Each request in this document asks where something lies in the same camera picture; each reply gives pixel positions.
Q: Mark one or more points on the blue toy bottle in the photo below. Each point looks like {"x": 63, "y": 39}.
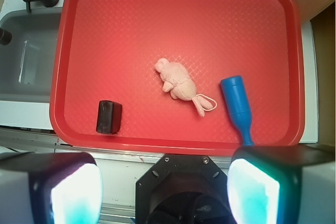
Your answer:
{"x": 238, "y": 107}

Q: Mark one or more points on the black faucet knob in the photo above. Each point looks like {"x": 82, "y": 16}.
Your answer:
{"x": 5, "y": 37}

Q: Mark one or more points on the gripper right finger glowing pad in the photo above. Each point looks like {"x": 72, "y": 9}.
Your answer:
{"x": 282, "y": 184}

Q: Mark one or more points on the pink fish toy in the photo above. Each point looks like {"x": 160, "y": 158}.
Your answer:
{"x": 178, "y": 83}

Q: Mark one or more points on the black box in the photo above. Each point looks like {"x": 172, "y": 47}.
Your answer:
{"x": 109, "y": 117}

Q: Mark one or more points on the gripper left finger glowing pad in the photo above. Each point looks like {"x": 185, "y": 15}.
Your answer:
{"x": 50, "y": 188}

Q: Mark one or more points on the grey sink basin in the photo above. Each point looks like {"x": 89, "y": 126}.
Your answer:
{"x": 27, "y": 62}

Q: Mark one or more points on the red plastic tray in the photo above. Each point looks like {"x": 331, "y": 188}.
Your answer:
{"x": 107, "y": 50}

